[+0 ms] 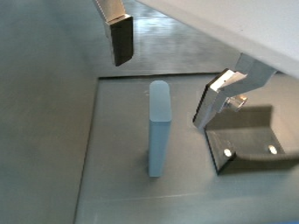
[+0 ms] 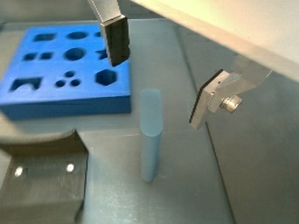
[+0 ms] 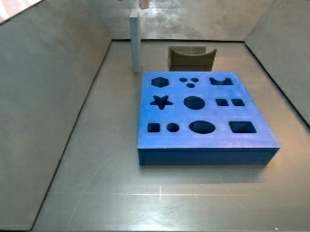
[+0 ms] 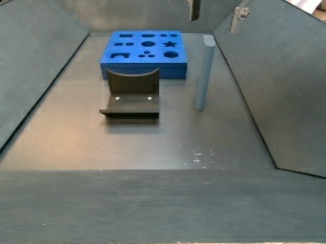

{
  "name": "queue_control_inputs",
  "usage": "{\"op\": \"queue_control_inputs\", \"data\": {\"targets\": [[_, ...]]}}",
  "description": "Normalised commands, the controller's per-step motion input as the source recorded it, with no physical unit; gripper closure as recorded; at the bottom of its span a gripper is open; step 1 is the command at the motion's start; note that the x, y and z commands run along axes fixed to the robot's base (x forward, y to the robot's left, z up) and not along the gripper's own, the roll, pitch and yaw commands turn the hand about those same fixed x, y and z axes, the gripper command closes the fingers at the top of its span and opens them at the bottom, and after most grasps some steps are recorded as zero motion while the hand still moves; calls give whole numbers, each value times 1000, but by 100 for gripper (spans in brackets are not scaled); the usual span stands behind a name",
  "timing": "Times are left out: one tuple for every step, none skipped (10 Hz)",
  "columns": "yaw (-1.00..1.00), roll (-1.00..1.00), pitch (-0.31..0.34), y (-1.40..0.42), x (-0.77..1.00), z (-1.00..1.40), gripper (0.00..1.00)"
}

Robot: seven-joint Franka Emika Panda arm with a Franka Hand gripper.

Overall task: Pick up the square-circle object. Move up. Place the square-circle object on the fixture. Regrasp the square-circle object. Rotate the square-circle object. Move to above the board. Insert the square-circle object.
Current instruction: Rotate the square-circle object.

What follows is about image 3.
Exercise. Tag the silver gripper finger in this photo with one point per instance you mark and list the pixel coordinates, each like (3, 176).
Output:
(144, 4)

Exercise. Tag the light blue square-circle object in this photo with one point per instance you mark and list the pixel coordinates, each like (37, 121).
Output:
(136, 40)

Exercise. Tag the black curved fixture stand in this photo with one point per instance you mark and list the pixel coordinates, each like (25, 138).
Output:
(190, 58)

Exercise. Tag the blue foam shape-sorter block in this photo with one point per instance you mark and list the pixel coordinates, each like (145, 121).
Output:
(200, 119)

